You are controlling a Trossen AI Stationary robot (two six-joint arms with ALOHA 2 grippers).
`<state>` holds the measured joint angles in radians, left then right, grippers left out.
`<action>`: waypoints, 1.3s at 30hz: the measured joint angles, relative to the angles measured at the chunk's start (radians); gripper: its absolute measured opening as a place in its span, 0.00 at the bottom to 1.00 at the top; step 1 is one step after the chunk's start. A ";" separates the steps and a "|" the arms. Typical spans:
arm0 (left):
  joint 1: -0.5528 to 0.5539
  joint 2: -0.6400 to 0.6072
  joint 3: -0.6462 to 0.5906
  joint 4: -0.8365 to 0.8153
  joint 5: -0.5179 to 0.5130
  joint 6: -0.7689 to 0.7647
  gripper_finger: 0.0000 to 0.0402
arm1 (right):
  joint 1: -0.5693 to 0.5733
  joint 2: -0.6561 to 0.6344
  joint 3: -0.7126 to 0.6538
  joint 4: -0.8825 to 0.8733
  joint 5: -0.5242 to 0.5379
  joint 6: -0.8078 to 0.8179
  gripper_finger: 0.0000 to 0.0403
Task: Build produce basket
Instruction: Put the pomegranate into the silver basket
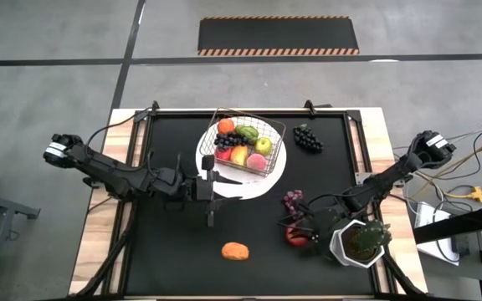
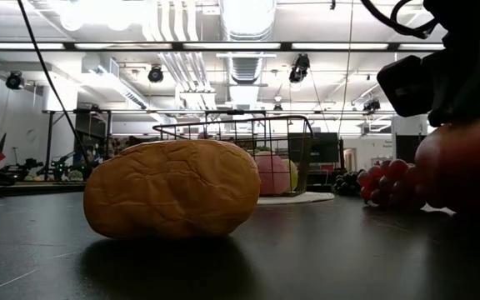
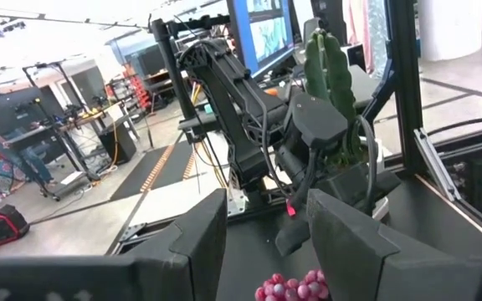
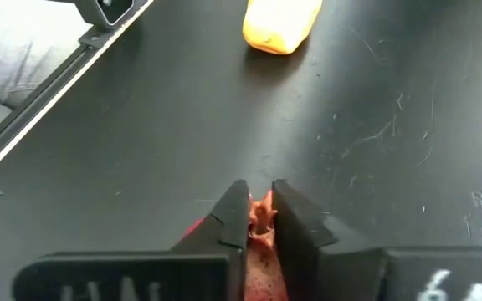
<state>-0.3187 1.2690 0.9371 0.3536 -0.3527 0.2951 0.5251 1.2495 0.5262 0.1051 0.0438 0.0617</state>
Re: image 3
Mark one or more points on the small orange object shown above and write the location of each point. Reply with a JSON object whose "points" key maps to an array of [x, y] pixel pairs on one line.
{"points": [[271, 91]]}

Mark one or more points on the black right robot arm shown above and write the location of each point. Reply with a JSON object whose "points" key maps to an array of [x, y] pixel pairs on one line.
{"points": [[241, 125]]}

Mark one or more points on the silver aluminium rail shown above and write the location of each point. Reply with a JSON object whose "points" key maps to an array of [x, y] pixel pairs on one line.
{"points": [[435, 165]]}

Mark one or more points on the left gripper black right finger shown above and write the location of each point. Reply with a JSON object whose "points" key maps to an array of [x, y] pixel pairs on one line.
{"points": [[391, 280]]}

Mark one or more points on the red grape bunch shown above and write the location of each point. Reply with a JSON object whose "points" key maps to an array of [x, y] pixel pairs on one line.
{"points": [[291, 288]]}

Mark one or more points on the black computer desk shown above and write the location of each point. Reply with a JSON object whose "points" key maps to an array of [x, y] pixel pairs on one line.
{"points": [[362, 83]]}

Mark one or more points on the red storage rack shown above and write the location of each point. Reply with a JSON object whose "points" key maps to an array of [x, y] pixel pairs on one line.
{"points": [[140, 92]]}

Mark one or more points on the black box speaker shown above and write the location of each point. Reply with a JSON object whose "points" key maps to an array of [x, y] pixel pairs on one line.
{"points": [[117, 144]]}

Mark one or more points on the black computer monitor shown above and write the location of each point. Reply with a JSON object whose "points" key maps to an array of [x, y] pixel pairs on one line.
{"points": [[266, 37]]}

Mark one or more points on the black hazard-striped floor mat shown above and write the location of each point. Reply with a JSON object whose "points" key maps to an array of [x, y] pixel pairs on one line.
{"points": [[149, 175]]}

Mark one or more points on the green cactus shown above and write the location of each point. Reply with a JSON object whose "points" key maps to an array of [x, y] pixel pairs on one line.
{"points": [[337, 71]]}

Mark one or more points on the pink curtain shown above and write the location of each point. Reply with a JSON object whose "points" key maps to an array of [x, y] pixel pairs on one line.
{"points": [[358, 25]]}

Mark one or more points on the white round pillar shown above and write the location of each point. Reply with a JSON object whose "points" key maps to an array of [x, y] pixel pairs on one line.
{"points": [[450, 29]]}

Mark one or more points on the small pink tag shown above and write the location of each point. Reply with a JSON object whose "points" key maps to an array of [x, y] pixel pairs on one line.
{"points": [[291, 209]]}

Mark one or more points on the white angular plant pot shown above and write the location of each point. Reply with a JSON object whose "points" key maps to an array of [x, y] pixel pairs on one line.
{"points": [[380, 207]]}

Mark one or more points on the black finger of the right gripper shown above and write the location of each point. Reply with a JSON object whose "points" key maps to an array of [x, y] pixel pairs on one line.
{"points": [[293, 238]]}

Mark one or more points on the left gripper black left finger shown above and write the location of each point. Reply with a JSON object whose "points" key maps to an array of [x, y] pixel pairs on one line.
{"points": [[98, 280]]}

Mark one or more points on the black work table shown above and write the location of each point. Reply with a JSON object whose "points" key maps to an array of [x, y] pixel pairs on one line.
{"points": [[57, 131]]}

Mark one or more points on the black workstation monitor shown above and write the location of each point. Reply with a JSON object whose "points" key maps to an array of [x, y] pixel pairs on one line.
{"points": [[11, 108]]}

